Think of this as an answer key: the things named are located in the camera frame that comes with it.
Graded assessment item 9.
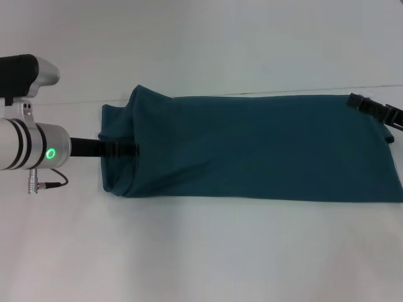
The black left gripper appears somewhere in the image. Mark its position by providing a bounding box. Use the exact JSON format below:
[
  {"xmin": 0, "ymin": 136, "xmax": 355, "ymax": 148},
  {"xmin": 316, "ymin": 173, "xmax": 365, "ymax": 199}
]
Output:
[{"xmin": 69, "ymin": 137, "xmax": 140, "ymax": 159}]

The left arm connector cable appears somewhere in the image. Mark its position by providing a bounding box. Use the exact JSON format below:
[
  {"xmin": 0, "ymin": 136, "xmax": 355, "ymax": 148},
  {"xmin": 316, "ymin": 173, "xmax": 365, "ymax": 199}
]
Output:
[{"xmin": 27, "ymin": 167, "xmax": 69, "ymax": 195}]

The silver left camera mount bracket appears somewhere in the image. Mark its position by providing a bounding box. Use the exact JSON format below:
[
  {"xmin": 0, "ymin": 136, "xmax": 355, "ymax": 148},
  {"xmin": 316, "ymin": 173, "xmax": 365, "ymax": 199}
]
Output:
[{"xmin": 0, "ymin": 98, "xmax": 36, "ymax": 130}]

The teal FREE print t-shirt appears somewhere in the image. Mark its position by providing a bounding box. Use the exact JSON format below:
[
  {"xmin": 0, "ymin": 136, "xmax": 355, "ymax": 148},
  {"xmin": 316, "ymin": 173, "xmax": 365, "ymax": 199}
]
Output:
[{"xmin": 97, "ymin": 84, "xmax": 403, "ymax": 203}]

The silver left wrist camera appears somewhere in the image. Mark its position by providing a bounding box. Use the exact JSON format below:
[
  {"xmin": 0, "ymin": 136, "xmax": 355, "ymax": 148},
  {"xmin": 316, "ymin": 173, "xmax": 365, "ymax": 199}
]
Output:
[{"xmin": 0, "ymin": 53, "xmax": 60, "ymax": 107}]

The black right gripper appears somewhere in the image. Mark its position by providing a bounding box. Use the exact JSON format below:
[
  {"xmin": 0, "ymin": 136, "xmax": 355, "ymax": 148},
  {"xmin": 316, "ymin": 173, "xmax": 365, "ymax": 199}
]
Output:
[{"xmin": 346, "ymin": 91, "xmax": 403, "ymax": 131}]

